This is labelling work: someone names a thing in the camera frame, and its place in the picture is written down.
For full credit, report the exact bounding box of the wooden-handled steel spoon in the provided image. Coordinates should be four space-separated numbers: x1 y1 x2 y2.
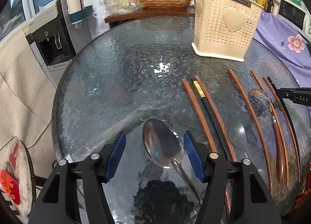
250 89 285 183

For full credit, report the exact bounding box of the beige cloth cover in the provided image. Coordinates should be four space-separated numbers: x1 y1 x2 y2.
1 28 56 178

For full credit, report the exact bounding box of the brown wooden chopstick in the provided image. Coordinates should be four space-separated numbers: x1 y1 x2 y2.
263 77 301 182
181 78 218 153
227 67 273 190
192 75 238 162
250 70 289 187

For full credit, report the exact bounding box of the dark glass bottle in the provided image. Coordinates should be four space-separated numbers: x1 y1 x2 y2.
266 0 274 13

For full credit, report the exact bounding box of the red white fan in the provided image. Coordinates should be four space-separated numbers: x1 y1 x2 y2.
1 137 37 221

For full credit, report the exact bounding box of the round glass table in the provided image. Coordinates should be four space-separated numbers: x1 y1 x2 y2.
52 17 310 223

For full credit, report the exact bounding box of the purple floral cloth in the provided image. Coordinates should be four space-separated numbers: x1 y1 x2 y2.
253 11 310 88

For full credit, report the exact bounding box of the white microwave oven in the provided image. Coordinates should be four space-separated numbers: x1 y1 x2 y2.
277 0 310 40

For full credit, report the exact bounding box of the paper cup holder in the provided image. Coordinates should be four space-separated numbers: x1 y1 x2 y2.
66 0 93 29

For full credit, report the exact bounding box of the large steel spoon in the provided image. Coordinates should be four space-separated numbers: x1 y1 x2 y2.
142 118 203 205

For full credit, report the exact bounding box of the black gold-band chopstick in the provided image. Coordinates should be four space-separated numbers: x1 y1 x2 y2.
191 76 231 160

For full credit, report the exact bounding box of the clear plastic bag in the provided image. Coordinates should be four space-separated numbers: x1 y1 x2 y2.
92 0 144 19

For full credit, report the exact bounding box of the wooden side counter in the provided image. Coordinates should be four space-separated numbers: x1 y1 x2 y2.
104 6 195 28

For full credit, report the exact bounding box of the dark steel spoon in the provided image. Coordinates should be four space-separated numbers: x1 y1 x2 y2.
228 120 250 158

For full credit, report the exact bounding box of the white water dispenser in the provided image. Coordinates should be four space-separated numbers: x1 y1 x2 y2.
26 0 92 87

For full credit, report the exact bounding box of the cream perforated utensil basket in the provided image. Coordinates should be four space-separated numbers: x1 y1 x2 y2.
191 0 263 62

